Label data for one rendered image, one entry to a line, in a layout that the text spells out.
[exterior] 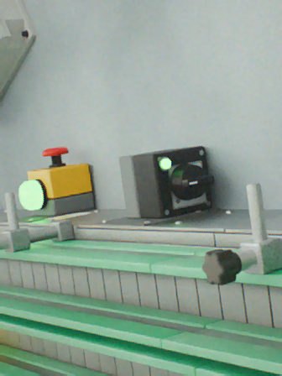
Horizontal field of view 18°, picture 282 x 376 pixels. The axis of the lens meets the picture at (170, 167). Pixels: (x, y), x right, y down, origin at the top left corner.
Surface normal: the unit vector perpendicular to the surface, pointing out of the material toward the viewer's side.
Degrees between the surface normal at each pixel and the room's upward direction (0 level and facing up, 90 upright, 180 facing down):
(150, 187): 0
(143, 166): 0
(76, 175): 90
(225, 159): 0
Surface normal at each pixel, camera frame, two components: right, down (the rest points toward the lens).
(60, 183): 0.58, -0.04
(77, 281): -0.80, 0.15
